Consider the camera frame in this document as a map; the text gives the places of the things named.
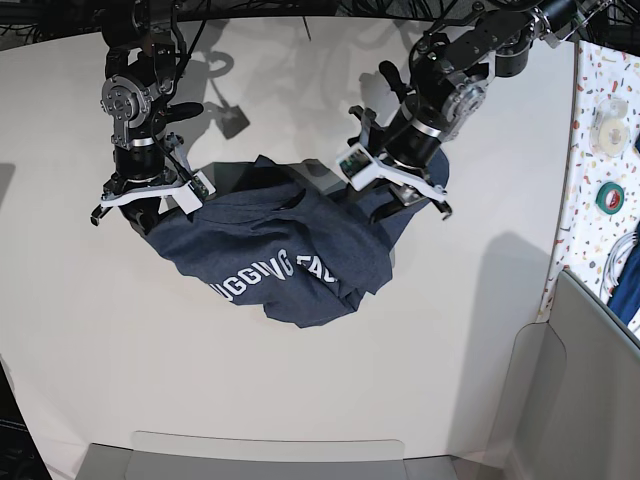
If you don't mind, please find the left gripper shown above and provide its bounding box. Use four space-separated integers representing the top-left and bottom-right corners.
344 104 453 224

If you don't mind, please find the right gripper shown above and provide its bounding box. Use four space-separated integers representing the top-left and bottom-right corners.
90 169 197 234

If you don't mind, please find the navy blue t-shirt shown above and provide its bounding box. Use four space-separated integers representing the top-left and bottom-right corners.
145 156 428 328

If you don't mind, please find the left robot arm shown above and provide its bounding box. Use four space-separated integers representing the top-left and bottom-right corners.
337 1 610 224

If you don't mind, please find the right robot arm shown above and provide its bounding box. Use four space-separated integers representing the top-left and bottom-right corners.
90 1 216 235

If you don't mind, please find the confetti patterned side cloth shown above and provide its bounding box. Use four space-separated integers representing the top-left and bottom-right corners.
537 41 639 322

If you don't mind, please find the green tape roll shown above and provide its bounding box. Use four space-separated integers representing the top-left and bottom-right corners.
595 182 625 216

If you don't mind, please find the clear tape roll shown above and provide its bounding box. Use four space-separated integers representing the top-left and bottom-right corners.
590 97 631 158

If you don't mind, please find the grey tray bottom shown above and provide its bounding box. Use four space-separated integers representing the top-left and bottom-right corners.
77 431 477 479

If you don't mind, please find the dark blue folded cloth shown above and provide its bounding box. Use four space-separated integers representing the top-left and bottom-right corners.
608 245 639 326

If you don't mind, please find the grey bin right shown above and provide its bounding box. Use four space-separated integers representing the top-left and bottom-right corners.
494 271 639 479

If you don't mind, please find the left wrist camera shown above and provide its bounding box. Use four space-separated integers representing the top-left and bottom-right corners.
336 143 378 191

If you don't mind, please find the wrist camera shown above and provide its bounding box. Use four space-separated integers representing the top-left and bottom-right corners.
336 143 378 191
173 171 216 214

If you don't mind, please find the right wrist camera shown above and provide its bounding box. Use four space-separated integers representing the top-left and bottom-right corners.
173 171 216 214

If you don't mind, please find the white coiled cable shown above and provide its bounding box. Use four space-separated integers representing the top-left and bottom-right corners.
597 230 640 304

